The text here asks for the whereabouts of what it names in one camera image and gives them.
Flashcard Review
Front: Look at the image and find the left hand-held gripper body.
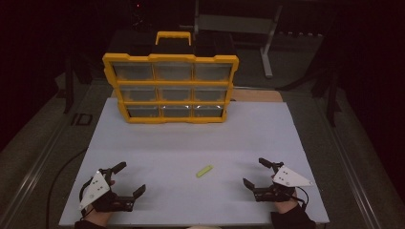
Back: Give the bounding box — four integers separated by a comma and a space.
78, 166, 137, 214

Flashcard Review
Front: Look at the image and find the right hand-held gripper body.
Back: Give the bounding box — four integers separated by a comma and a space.
253, 161, 314, 203

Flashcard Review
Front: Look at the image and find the light green chalk stick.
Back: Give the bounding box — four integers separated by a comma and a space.
196, 164, 214, 178

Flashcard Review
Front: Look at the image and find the single clear plastic drawer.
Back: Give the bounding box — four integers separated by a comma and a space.
193, 104, 224, 118

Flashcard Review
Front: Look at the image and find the yellow organizer cabinet with handle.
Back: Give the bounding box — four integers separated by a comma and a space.
102, 31, 240, 125

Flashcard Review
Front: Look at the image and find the person's right hand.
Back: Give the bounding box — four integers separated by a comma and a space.
273, 190, 300, 215

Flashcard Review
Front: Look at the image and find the person's left hand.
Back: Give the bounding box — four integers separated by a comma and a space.
83, 208, 113, 227

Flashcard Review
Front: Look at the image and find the black stand leg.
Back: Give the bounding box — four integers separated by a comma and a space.
325, 71, 342, 128
62, 55, 76, 115

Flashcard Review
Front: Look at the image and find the set of clear cabinet drawers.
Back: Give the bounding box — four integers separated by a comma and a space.
112, 62, 233, 118

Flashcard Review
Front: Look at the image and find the grey metal stand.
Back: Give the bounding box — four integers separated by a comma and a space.
192, 0, 285, 79

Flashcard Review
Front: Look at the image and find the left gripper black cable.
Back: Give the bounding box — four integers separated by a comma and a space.
78, 177, 94, 220

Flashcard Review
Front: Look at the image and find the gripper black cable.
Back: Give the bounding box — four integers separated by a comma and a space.
294, 186, 309, 212
78, 177, 94, 220

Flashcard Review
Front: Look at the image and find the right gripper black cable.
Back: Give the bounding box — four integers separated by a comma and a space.
294, 186, 309, 212

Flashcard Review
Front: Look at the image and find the black floor cable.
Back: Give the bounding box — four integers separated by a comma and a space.
45, 147, 89, 229

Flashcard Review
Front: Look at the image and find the metal floor rail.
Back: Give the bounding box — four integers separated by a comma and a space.
313, 96, 383, 229
0, 115, 80, 229

